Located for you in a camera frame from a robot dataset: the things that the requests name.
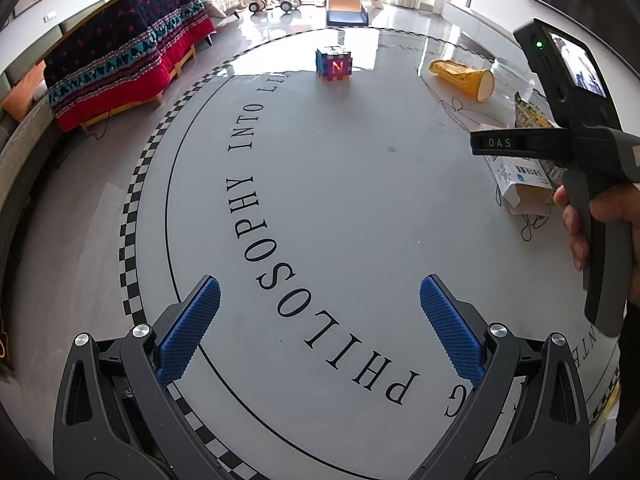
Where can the bench with red quilt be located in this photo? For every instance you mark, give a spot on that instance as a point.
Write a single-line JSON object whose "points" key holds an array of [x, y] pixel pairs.
{"points": [[125, 55]]}

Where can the colourful toy cube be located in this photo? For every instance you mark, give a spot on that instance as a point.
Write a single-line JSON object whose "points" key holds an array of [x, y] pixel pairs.
{"points": [[334, 65]]}

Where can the yellow paper cup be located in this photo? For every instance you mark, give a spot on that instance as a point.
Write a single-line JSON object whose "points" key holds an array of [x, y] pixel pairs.
{"points": [[462, 79]]}

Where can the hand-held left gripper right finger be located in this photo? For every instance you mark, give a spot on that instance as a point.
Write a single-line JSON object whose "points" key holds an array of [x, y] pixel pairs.
{"points": [[452, 330]]}

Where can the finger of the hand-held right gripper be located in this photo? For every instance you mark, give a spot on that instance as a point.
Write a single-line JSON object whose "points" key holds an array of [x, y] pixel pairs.
{"points": [[515, 141]]}

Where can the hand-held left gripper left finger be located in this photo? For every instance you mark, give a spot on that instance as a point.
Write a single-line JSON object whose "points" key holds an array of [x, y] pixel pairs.
{"points": [[190, 330]]}

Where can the wooden bench frame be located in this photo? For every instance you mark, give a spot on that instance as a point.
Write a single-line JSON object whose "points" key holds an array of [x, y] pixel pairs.
{"points": [[175, 67]]}

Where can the white low cabinet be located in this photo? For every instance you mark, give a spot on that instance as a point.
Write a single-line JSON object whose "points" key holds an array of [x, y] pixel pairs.
{"points": [[475, 20]]}

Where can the person's right hand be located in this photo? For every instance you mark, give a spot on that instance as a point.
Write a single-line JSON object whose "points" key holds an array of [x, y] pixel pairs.
{"points": [[575, 240]]}

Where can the grey green sofa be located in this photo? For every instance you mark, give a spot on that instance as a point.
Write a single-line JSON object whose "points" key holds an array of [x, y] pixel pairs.
{"points": [[25, 125]]}

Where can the orange cushion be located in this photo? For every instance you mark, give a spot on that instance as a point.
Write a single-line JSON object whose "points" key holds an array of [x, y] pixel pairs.
{"points": [[27, 92]]}

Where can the beige snack bag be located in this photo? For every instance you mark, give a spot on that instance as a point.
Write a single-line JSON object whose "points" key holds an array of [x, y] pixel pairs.
{"points": [[532, 115]]}

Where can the white medicine box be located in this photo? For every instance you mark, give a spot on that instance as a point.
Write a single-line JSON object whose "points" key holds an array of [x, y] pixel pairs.
{"points": [[522, 185]]}

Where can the beige patterned cushion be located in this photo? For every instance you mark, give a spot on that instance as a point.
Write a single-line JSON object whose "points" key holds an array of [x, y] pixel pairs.
{"points": [[225, 2]]}

